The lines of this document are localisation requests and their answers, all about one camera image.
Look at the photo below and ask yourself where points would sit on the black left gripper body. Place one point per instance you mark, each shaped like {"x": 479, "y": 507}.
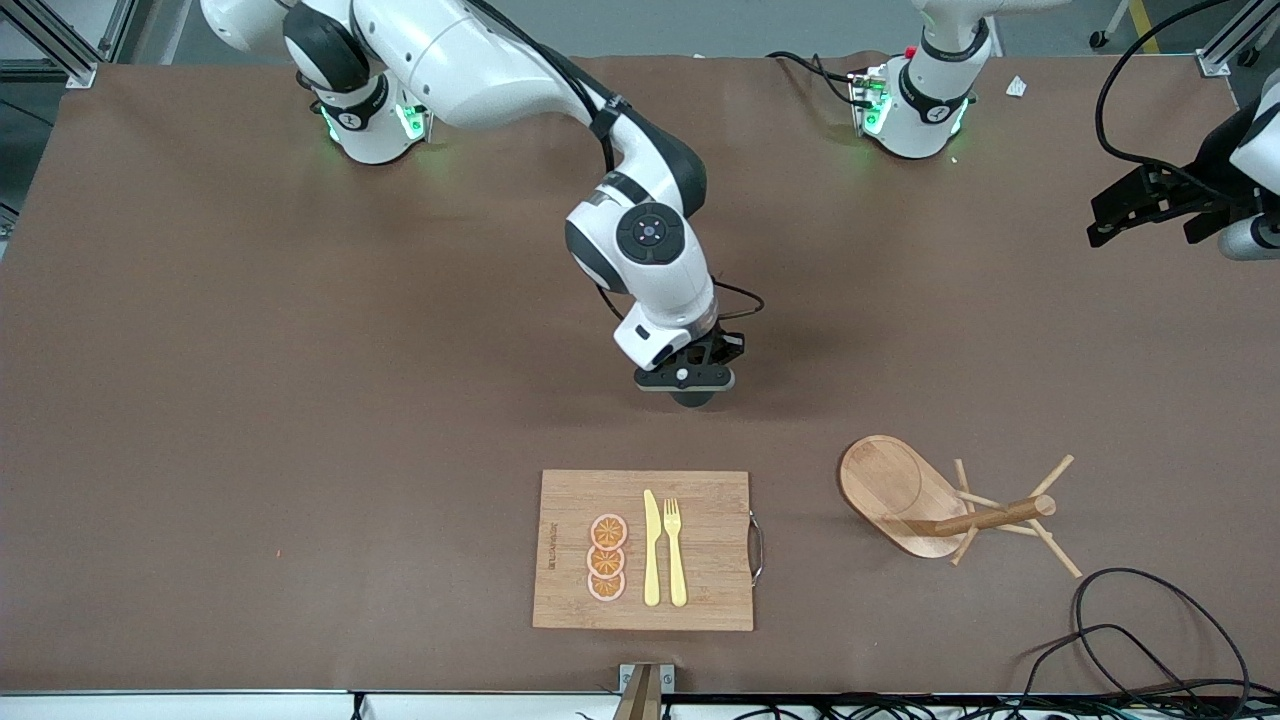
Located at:
{"x": 1206, "y": 187}

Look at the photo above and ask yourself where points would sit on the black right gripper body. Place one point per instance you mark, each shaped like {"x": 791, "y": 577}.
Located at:
{"x": 725, "y": 346}

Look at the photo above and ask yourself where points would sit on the dark teal cup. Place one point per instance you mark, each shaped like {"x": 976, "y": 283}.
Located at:
{"x": 692, "y": 399}

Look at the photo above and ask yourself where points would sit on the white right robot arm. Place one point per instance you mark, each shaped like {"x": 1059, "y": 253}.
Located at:
{"x": 480, "y": 70}

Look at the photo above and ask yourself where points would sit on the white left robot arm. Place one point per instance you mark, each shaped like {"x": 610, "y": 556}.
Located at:
{"x": 920, "y": 110}

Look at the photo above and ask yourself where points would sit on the wooden mug rack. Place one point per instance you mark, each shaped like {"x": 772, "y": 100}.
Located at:
{"x": 890, "y": 480}

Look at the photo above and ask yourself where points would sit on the bamboo cutting board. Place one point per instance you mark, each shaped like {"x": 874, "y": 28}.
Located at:
{"x": 710, "y": 500}

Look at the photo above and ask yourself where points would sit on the white paper scrap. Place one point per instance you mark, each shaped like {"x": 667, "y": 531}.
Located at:
{"x": 1016, "y": 87}

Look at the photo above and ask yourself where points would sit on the toy orange slice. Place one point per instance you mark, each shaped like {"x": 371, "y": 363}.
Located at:
{"x": 608, "y": 531}
{"x": 605, "y": 587}
{"x": 605, "y": 562}

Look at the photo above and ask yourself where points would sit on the yellow plastic knife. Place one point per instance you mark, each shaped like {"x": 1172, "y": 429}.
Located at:
{"x": 652, "y": 560}

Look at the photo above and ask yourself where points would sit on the yellow plastic fork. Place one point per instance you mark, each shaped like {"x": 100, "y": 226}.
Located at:
{"x": 676, "y": 570}

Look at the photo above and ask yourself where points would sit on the brown table cover sheet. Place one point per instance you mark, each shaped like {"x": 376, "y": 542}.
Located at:
{"x": 300, "y": 400}

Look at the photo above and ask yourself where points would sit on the aluminium frame profile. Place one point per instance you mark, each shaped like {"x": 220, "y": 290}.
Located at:
{"x": 70, "y": 65}
{"x": 1215, "y": 60}

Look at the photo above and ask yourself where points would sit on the metal table bracket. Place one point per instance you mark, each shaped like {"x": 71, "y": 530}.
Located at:
{"x": 668, "y": 675}

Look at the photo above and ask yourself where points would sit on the white table edge rail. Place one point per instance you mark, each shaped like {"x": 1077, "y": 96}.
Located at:
{"x": 200, "y": 708}

